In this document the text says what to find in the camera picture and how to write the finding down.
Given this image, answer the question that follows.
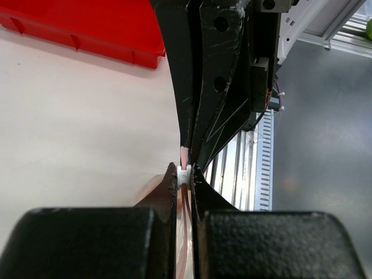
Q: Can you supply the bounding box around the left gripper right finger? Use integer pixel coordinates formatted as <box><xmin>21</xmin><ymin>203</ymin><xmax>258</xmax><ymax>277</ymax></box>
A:
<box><xmin>191</xmin><ymin>164</ymin><xmax>363</xmax><ymax>278</ymax></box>

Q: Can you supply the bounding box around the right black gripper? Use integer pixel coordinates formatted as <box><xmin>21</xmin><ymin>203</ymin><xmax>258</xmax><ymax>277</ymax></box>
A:
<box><xmin>151</xmin><ymin>1</ymin><xmax>284</xmax><ymax>169</ymax></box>

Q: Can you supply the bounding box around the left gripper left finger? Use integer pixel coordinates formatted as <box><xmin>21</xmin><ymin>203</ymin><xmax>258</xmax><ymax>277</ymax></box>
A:
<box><xmin>1</xmin><ymin>163</ymin><xmax>177</xmax><ymax>278</ymax></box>

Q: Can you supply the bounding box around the clear zip top bag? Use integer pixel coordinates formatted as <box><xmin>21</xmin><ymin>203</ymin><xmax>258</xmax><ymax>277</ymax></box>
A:
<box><xmin>133</xmin><ymin>146</ymin><xmax>192</xmax><ymax>278</ymax></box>

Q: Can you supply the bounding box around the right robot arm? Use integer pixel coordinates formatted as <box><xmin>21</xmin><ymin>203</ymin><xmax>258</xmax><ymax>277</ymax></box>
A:
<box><xmin>151</xmin><ymin>1</ymin><xmax>326</xmax><ymax>169</ymax></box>

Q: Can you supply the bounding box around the red plastic bin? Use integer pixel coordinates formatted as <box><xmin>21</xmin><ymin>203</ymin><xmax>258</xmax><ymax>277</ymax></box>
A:
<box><xmin>1</xmin><ymin>0</ymin><xmax>165</xmax><ymax>69</ymax></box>

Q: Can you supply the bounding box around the green lime toy background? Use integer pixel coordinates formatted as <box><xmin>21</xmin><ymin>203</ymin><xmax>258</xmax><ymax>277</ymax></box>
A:
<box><xmin>365</xmin><ymin>18</ymin><xmax>372</xmax><ymax>40</ymax></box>

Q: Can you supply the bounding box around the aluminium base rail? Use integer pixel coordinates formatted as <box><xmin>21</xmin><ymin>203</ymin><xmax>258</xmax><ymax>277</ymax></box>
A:
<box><xmin>204</xmin><ymin>130</ymin><xmax>262</xmax><ymax>211</ymax></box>

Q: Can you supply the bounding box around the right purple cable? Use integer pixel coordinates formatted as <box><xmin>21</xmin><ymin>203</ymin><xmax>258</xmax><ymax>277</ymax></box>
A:
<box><xmin>273</xmin><ymin>81</ymin><xmax>287</xmax><ymax>113</ymax></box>

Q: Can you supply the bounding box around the white slotted cable duct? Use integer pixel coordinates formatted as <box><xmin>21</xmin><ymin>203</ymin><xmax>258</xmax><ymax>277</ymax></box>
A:
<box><xmin>253</xmin><ymin>109</ymin><xmax>274</xmax><ymax>212</ymax></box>

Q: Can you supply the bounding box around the aluminium shelf frame background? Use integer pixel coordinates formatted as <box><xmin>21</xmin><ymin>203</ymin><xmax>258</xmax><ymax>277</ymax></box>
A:
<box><xmin>298</xmin><ymin>1</ymin><xmax>371</xmax><ymax>58</ymax></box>

